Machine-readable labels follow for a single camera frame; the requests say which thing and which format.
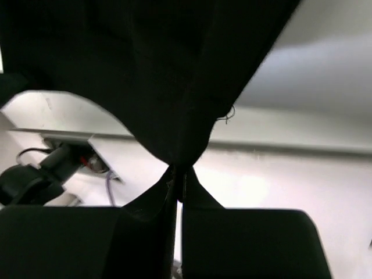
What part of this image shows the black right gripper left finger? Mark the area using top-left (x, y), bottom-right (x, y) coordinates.
top-left (1, 167), bottom-right (177, 278)

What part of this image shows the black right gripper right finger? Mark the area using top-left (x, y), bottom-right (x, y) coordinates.
top-left (182, 169), bottom-right (331, 278)

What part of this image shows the black skirt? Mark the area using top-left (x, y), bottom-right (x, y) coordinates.
top-left (1, 1), bottom-right (299, 207)

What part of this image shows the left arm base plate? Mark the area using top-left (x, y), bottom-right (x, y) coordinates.
top-left (42, 136), bottom-right (124, 184)

